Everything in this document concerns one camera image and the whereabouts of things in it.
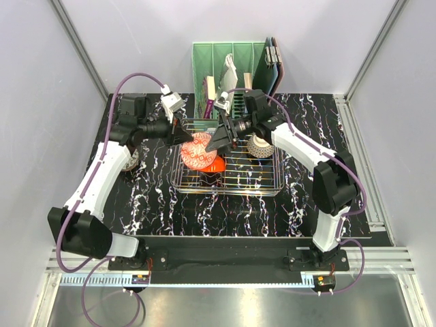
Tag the purple illustrated book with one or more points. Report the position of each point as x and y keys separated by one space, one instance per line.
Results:
x=209 y=96

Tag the red geometric patterned bowl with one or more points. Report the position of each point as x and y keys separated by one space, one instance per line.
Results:
x=194 y=155

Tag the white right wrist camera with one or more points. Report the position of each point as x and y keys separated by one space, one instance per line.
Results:
x=222 y=103

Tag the green plastic file organizer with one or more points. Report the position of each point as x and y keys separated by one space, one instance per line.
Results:
x=208 y=59

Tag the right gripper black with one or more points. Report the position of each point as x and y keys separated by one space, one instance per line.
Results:
x=221 y=138

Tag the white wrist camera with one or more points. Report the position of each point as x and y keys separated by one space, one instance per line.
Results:
x=222 y=103
x=171 y=102

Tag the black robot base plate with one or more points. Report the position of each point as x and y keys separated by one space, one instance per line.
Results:
x=170 y=252

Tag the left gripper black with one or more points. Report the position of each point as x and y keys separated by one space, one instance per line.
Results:
x=176 y=133

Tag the brown floral patterned bowl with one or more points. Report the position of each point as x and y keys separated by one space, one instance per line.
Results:
x=132 y=162

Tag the white spiral notebook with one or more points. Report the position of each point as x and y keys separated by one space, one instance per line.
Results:
x=228 y=78

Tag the orange plastic bowl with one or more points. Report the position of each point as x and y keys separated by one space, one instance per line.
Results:
x=218 y=165

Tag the blue spine book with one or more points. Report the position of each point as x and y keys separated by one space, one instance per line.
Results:
x=247 y=77

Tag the metal wire dish rack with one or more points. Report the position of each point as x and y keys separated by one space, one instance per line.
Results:
x=244 y=174

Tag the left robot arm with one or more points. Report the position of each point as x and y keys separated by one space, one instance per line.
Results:
x=77 y=226

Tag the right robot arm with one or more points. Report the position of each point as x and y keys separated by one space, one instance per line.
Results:
x=335 y=182

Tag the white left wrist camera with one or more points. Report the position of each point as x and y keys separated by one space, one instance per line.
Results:
x=171 y=102

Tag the dark green clipboard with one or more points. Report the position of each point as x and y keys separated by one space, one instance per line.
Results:
x=270 y=70

